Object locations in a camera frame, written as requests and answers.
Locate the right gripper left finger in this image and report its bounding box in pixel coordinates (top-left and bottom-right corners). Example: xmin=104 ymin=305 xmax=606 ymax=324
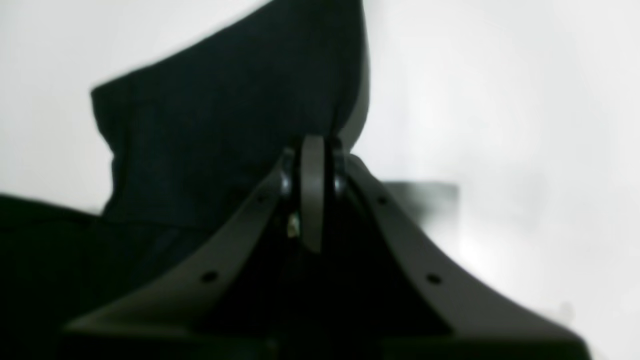
xmin=65 ymin=136 xmax=326 ymax=360

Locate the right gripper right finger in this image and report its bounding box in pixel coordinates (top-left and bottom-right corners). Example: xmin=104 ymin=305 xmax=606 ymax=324
xmin=330 ymin=140 xmax=590 ymax=360

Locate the black T-shirt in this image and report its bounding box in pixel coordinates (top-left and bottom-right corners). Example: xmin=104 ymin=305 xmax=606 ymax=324
xmin=0 ymin=0 xmax=366 ymax=360

